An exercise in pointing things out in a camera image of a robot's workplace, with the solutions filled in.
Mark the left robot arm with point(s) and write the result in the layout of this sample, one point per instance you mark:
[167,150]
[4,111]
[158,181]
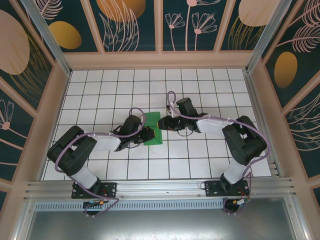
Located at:
[70,155]

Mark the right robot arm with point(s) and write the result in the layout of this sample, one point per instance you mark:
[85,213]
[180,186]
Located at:
[245,145]

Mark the grey metal sheet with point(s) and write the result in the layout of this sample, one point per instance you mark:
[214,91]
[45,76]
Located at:
[160,225]

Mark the dark panel with three flowers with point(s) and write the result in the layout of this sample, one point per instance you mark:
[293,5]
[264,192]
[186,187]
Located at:
[180,37]

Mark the small electronics connector board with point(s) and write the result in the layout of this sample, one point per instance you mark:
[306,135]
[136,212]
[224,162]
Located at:
[240,202]
[96,203]

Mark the dark panel oval and feather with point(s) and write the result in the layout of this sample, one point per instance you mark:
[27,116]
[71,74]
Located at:
[285,70]

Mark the dark panel orange circle leaves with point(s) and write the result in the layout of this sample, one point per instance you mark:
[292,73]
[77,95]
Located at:
[120,15]

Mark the dark panel with cream circle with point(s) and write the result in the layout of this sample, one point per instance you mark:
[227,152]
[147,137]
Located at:
[250,15]

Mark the dark panel golden oval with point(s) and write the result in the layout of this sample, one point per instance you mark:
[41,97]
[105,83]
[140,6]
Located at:
[65,35]

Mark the dark panel with leaf outlines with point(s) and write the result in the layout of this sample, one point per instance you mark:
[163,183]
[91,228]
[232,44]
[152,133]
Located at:
[305,125]

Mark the dark panel with single flower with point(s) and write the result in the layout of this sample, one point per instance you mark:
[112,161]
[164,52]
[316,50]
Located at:
[10,140]

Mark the dark panel with golden lines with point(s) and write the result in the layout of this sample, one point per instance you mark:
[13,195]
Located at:
[15,50]

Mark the aluminium mounting rail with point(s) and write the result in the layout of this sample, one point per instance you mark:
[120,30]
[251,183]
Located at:
[160,187]

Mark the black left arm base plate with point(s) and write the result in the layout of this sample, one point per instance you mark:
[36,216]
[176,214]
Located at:
[110,188]

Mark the aluminium side rail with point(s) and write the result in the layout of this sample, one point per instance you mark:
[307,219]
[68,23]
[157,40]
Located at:
[260,120]

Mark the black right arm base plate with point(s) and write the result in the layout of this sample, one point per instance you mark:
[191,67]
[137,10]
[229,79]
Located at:
[212,188]

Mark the aluminium corner post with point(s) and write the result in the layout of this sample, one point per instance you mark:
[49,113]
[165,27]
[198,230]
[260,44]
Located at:
[52,45]
[266,37]

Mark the aluminium frame strut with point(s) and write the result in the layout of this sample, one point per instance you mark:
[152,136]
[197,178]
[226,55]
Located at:
[297,220]
[23,221]

